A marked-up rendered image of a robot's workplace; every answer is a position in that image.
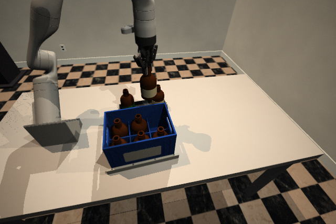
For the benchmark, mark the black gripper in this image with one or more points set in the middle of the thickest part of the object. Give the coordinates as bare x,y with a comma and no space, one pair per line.
146,49

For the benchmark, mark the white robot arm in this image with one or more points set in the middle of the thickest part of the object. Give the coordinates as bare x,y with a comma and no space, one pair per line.
44,22

